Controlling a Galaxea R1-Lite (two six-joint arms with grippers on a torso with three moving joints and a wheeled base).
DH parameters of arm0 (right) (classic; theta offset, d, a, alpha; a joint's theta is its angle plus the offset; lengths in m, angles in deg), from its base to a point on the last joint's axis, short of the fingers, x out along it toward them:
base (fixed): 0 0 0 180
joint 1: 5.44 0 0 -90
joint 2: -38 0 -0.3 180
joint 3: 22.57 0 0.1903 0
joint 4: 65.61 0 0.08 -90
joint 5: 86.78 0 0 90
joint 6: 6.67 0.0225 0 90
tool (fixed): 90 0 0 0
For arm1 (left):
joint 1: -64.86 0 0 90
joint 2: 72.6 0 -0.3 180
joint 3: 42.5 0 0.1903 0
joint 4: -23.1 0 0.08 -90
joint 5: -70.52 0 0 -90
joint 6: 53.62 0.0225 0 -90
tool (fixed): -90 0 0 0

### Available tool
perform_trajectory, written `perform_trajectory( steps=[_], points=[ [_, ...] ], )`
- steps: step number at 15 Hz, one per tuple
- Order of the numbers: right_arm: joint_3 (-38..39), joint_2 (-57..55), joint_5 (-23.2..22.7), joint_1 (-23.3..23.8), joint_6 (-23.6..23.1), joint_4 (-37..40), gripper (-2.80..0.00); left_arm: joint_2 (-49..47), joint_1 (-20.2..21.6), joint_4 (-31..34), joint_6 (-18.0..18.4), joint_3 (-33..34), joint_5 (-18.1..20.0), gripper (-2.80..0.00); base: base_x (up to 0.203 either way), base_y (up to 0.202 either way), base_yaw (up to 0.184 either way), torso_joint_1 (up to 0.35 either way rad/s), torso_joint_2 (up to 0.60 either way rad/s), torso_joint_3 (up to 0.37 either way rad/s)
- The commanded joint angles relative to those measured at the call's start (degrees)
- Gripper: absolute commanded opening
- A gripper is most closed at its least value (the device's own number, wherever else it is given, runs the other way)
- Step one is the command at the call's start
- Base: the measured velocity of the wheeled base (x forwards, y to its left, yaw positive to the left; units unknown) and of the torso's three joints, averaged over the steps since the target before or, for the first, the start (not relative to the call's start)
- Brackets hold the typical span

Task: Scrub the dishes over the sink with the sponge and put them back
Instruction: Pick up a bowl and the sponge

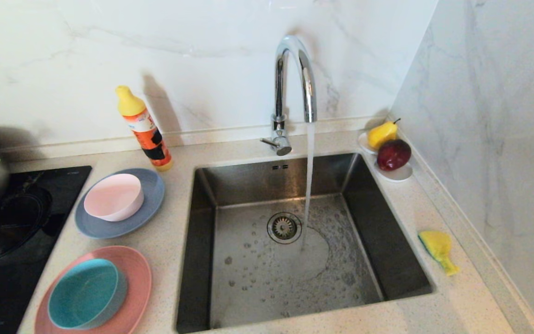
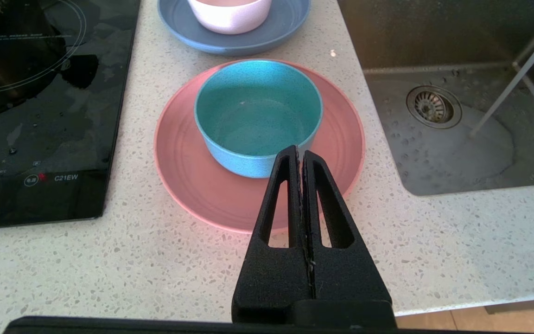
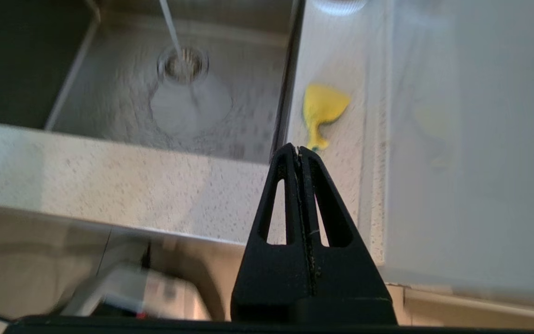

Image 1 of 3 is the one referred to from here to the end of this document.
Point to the chrome gooseneck faucet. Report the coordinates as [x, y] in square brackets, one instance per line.
[280, 93]

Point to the orange dish soap bottle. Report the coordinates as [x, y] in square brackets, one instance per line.
[146, 132]

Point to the metal sink drain strainer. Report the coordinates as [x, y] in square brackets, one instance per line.
[284, 228]

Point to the stainless steel sink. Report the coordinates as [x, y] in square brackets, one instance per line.
[248, 287]

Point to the yellow green sponge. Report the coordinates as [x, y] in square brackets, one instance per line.
[436, 243]

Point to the yellow pear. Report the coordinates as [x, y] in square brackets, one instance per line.
[381, 134]

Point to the red apple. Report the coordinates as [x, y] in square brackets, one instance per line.
[393, 155]

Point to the white fruit dish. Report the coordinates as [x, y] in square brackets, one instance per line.
[399, 176]

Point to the pink bowl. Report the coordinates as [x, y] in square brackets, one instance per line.
[113, 197]

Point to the blue grey plate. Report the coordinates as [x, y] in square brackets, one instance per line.
[109, 229]

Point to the pink plate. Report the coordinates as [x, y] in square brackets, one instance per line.
[138, 278]

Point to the teal bowl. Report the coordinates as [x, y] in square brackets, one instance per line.
[84, 294]

